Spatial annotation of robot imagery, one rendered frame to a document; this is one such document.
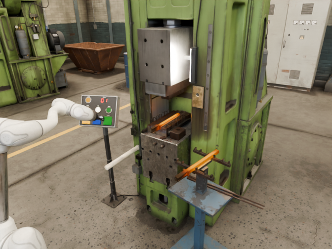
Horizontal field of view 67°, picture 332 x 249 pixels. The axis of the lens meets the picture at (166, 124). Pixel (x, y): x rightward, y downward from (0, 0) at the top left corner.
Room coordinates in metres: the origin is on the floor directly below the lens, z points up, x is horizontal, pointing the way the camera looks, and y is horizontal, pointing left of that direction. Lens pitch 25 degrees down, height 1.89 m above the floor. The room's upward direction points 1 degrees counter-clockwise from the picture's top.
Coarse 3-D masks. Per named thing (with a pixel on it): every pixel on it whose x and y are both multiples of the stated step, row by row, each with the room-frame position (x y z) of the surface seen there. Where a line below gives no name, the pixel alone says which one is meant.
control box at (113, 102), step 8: (88, 96) 2.19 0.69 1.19; (96, 96) 2.17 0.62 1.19; (104, 96) 2.16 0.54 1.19; (112, 96) 2.15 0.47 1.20; (88, 104) 2.15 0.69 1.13; (96, 104) 2.14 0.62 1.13; (104, 104) 2.13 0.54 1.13; (112, 104) 2.12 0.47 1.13; (96, 112) 2.10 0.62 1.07; (104, 112) 2.09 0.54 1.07; (112, 112) 2.08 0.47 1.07; (80, 120) 2.09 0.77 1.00; (112, 120) 2.05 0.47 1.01
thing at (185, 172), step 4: (212, 152) 1.59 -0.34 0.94; (216, 152) 1.59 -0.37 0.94; (208, 156) 1.54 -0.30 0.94; (212, 156) 1.56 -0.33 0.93; (200, 160) 1.49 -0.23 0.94; (204, 160) 1.49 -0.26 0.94; (196, 164) 1.44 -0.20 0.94; (200, 164) 1.45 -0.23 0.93; (188, 168) 1.39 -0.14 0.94; (192, 168) 1.39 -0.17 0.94; (180, 172) 1.34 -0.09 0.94; (184, 172) 1.34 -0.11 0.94; (188, 172) 1.34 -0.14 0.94; (176, 176) 1.30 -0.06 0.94; (180, 176) 1.30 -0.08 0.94; (184, 176) 1.33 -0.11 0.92; (176, 180) 1.29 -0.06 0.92
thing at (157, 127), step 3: (177, 114) 2.16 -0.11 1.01; (171, 117) 2.10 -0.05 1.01; (174, 117) 2.11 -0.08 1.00; (165, 120) 2.03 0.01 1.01; (168, 120) 2.03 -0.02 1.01; (162, 123) 1.97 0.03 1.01; (165, 123) 1.98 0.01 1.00; (153, 126) 1.88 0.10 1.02; (156, 126) 1.88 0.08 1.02; (159, 126) 1.91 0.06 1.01; (153, 129) 1.86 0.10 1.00; (156, 129) 1.89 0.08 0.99; (153, 132) 1.85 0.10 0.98
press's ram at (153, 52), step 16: (144, 32) 1.99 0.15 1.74; (160, 32) 1.90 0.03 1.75; (176, 32) 1.93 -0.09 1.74; (192, 32) 2.12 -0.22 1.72; (144, 48) 1.99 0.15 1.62; (160, 48) 1.91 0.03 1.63; (176, 48) 1.92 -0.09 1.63; (144, 64) 2.00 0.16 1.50; (160, 64) 1.91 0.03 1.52; (176, 64) 1.92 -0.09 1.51; (144, 80) 2.00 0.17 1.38; (160, 80) 1.91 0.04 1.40; (176, 80) 1.92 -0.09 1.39
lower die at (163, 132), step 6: (168, 114) 2.24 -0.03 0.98; (174, 114) 2.21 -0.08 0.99; (180, 114) 2.18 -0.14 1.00; (186, 114) 2.20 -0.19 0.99; (156, 120) 2.10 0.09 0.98; (162, 120) 2.08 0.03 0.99; (150, 126) 1.98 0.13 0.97; (162, 126) 1.92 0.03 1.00; (150, 132) 1.98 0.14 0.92; (156, 132) 1.94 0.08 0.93; (162, 132) 1.91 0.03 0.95
